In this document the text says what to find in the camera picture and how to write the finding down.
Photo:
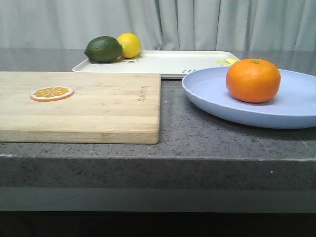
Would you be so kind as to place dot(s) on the orange slice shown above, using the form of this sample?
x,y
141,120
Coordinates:
x,y
53,93

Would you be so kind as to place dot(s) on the grey curtain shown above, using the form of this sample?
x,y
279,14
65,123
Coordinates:
x,y
268,25

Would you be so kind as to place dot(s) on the light blue plate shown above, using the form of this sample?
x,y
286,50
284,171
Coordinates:
x,y
294,106

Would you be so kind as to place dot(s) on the cream white tray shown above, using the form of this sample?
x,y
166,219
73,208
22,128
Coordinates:
x,y
169,64

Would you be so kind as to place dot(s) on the whole orange fruit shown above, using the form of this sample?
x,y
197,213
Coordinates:
x,y
253,80

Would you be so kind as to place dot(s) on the wooden cutting board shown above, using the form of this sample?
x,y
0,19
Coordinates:
x,y
104,108

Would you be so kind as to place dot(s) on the green lime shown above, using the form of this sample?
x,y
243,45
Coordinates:
x,y
104,49

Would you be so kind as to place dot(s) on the yellow lemon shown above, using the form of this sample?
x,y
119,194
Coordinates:
x,y
131,45

